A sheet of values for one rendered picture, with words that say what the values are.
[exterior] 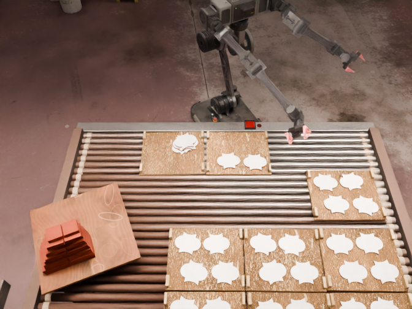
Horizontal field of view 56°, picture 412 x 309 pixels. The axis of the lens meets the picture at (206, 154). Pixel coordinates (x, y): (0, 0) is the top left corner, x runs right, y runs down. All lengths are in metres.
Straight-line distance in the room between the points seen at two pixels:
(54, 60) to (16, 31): 0.86
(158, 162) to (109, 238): 0.63
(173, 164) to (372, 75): 2.98
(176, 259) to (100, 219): 0.48
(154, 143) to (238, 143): 0.56
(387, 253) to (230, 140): 1.15
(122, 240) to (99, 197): 0.31
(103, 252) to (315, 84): 3.15
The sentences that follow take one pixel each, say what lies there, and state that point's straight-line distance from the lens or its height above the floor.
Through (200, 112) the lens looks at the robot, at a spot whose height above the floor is 0.24.
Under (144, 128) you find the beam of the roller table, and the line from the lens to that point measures 2.74.
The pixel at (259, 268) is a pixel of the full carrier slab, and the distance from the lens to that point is 2.16.
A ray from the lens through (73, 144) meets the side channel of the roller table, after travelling 2.72.
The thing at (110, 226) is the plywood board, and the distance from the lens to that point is 2.20.
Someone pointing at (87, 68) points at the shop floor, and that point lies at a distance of 4.81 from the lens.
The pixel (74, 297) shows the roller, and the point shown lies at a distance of 2.23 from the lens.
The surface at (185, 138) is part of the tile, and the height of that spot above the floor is 0.98.
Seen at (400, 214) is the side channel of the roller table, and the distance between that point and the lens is 2.52.
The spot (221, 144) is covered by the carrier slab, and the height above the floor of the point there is 0.94.
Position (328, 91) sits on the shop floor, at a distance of 4.48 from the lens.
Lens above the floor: 2.94
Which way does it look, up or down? 52 degrees down
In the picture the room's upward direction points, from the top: 1 degrees counter-clockwise
